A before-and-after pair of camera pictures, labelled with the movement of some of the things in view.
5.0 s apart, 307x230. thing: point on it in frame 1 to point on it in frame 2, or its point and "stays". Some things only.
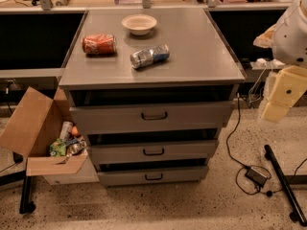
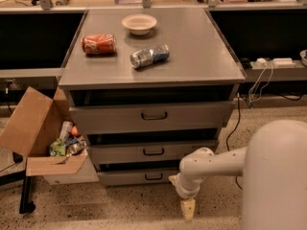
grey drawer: x=153 y=176 stays
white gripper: x=292 y=37 to x=186 y=191
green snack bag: x=58 y=148 stays
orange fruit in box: x=74 y=130 stays
